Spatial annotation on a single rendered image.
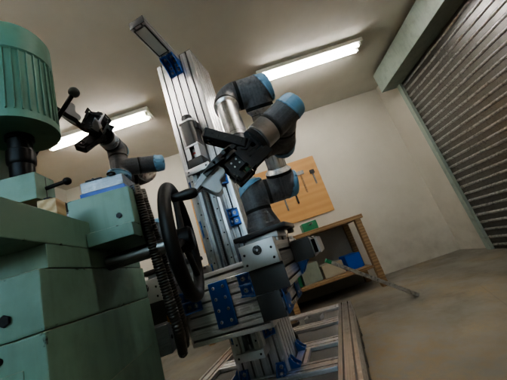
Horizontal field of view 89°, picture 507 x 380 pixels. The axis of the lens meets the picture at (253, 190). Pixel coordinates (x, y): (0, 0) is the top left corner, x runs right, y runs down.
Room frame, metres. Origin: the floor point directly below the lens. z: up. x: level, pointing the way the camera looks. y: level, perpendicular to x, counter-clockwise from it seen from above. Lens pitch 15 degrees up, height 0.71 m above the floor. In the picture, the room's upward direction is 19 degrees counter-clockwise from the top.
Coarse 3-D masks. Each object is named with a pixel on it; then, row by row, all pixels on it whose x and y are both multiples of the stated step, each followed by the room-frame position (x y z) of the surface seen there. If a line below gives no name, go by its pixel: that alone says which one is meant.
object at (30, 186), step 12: (0, 180) 0.53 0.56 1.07; (12, 180) 0.53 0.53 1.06; (24, 180) 0.54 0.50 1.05; (36, 180) 0.55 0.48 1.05; (48, 180) 0.59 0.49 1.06; (0, 192) 0.53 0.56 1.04; (12, 192) 0.53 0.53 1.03; (24, 192) 0.54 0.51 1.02; (36, 192) 0.54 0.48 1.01; (48, 192) 0.58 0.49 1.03; (36, 204) 0.57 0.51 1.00
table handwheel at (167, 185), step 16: (160, 192) 0.51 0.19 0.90; (176, 192) 0.62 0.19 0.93; (160, 208) 0.48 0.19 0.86; (176, 208) 0.63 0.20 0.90; (160, 224) 0.48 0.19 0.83; (160, 240) 0.60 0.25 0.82; (176, 240) 0.48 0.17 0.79; (192, 240) 0.60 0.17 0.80; (112, 256) 0.58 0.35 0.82; (128, 256) 0.58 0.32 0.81; (144, 256) 0.59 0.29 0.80; (176, 256) 0.48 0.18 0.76; (192, 256) 0.65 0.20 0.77; (176, 272) 0.50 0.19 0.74; (192, 272) 0.72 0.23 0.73; (192, 288) 0.54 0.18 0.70
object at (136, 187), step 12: (144, 192) 0.62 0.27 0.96; (144, 204) 0.59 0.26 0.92; (144, 216) 0.58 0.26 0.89; (144, 228) 0.58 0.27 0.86; (156, 228) 0.63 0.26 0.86; (156, 240) 0.60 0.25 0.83; (156, 252) 0.59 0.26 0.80; (156, 264) 0.59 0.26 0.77; (168, 264) 0.64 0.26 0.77; (156, 276) 0.60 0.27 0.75; (168, 276) 0.64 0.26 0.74; (168, 288) 0.60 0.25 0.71; (168, 300) 0.59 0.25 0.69; (168, 312) 0.60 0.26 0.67; (180, 312) 0.65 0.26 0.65; (180, 324) 0.60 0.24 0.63; (180, 336) 0.61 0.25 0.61; (180, 348) 0.67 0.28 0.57
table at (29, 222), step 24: (0, 216) 0.31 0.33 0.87; (24, 216) 0.36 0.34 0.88; (48, 216) 0.41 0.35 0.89; (0, 240) 0.32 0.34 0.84; (24, 240) 0.35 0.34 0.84; (48, 240) 0.40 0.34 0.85; (72, 240) 0.47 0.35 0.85; (96, 240) 0.52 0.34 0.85; (120, 240) 0.54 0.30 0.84; (144, 240) 0.62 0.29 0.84
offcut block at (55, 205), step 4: (44, 200) 0.45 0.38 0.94; (48, 200) 0.45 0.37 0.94; (52, 200) 0.45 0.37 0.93; (56, 200) 0.45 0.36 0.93; (40, 204) 0.44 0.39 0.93; (44, 204) 0.44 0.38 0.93; (48, 204) 0.45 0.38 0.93; (52, 204) 0.45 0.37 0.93; (56, 204) 0.45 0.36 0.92; (60, 204) 0.47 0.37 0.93; (64, 204) 0.48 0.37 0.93; (44, 208) 0.44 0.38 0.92; (48, 208) 0.45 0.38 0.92; (52, 208) 0.45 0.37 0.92; (56, 208) 0.45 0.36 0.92; (60, 208) 0.47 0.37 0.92; (64, 208) 0.48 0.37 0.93; (56, 212) 0.45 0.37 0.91; (60, 212) 0.46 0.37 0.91; (64, 212) 0.48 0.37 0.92
